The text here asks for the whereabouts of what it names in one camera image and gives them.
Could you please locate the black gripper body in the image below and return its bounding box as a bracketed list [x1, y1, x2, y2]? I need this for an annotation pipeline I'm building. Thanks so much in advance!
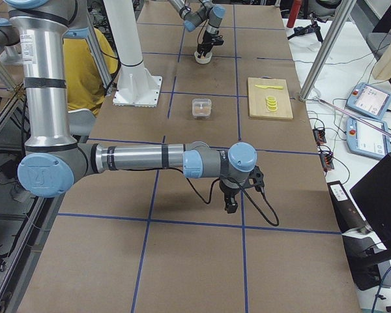
[219, 179, 243, 200]
[197, 32, 218, 54]

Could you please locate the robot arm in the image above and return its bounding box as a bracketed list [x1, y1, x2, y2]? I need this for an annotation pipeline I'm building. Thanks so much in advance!
[169, 0, 225, 60]
[4, 1, 264, 213]

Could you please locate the clear plastic egg box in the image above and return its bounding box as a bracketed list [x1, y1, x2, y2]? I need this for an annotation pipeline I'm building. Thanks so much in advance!
[192, 98, 212, 119]

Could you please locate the black device box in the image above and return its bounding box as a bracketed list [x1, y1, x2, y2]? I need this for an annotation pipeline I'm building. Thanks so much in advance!
[327, 181, 372, 235]

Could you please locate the white bowl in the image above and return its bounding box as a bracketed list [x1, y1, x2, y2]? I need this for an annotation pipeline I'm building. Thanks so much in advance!
[194, 52, 212, 65]

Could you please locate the wooden cutting board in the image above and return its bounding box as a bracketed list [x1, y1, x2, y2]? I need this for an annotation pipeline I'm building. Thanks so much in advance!
[248, 78, 293, 120]

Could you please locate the yellow plastic knife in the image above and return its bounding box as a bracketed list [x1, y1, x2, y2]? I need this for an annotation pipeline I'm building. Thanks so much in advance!
[254, 84, 284, 90]

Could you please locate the lemon slice rightmost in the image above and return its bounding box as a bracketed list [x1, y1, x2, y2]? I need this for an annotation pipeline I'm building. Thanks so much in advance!
[267, 106, 278, 112]

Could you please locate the black tripod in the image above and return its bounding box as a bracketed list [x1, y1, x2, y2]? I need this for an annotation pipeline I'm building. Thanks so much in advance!
[287, 12, 326, 43]

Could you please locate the person in yellow shirt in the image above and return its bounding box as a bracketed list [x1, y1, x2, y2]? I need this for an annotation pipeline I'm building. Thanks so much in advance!
[63, 38, 106, 116]

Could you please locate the teach pendant near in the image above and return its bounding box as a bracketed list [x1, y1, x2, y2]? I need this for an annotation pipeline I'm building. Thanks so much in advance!
[346, 117, 391, 160]

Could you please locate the teach pendant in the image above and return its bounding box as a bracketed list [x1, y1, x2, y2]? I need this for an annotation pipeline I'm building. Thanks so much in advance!
[346, 82, 391, 120]
[346, 117, 391, 160]

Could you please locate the black monitor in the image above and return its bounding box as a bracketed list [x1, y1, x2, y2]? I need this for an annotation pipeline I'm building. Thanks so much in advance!
[350, 153, 391, 248]

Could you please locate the teach pendant far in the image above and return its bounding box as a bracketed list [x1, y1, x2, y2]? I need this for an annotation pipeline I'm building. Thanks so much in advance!
[346, 82, 391, 120]

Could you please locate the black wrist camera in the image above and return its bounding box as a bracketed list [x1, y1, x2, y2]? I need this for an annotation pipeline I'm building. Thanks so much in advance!
[212, 34, 224, 46]
[245, 166, 265, 194]

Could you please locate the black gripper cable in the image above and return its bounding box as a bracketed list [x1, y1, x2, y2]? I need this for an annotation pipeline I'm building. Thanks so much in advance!
[185, 169, 280, 227]

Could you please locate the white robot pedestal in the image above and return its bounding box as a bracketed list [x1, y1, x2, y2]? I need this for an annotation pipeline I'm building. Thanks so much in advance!
[104, 0, 162, 107]

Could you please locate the aluminium frame post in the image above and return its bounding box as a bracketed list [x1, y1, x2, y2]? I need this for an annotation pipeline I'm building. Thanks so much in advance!
[299, 0, 356, 101]

